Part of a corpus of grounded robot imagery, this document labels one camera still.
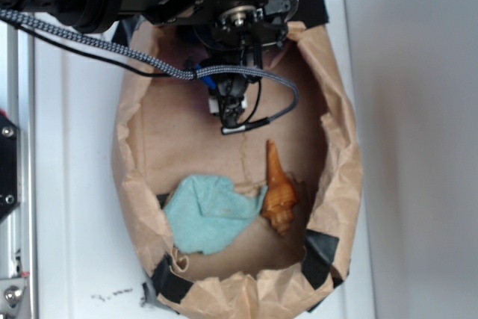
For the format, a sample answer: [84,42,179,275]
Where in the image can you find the teal knitted cloth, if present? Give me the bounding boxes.
[164,174,268,255]

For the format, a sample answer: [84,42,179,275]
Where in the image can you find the black octagonal mount plate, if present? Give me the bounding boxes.
[0,110,19,223]

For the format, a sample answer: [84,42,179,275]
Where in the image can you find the black tape piece right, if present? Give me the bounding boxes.
[301,229,345,289]

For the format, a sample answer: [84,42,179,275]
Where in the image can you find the brown paper bag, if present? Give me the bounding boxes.
[112,22,363,318]

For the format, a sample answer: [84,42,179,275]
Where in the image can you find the black tape piece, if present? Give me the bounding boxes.
[301,229,345,289]
[143,254,193,307]

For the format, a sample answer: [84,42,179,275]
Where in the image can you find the black tape piece left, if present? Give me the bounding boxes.
[143,254,193,307]

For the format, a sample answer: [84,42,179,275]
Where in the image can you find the aluminium frame rail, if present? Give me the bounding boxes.
[1,24,38,318]

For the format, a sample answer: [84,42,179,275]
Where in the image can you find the grey braided cable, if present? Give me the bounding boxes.
[0,7,300,135]

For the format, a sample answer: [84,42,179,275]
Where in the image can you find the thin black cable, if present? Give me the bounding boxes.
[0,16,262,126]

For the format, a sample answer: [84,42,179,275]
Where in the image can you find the orange conch seashell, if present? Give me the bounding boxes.
[261,140,299,237]

